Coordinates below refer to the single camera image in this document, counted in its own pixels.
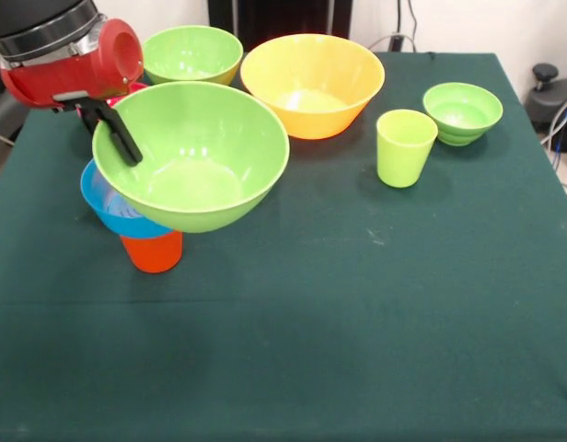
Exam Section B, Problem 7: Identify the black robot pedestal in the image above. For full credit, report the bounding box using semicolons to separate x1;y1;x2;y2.
208;0;353;52

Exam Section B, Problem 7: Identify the black hanging cable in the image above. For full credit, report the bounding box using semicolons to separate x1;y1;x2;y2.
406;0;419;39

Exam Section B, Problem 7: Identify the large light green bowl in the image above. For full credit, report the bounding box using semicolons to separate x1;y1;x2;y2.
91;81;291;234
143;25;244;89

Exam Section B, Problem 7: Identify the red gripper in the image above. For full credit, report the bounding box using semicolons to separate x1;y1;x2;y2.
0;17;145;167

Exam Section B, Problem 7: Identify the yellow-green cup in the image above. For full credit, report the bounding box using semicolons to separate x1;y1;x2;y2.
376;109;439;189

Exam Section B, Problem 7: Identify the orange cup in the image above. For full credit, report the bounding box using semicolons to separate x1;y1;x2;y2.
119;229;184;274

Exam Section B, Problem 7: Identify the grey cable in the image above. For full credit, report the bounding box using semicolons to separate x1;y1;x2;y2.
539;93;567;145

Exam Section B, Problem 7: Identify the blue bowl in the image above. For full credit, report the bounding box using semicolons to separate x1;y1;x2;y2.
79;160;175;239

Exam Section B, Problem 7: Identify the small green bowl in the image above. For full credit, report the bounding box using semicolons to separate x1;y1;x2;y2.
422;82;504;147

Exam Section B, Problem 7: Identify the grey chair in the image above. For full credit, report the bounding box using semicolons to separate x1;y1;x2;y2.
0;91;34;144

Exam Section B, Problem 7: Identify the dark green tablecloth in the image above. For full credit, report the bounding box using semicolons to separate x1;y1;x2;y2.
0;49;567;442

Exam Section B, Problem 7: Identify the black knobbed stand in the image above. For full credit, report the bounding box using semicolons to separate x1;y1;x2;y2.
526;63;567;153

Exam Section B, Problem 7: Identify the pink bowl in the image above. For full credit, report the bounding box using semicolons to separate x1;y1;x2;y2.
104;81;150;110

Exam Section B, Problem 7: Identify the large yellow bowl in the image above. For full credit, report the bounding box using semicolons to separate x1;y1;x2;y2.
239;33;386;140

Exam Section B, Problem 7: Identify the blue cable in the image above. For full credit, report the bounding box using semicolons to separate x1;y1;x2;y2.
551;108;567;172

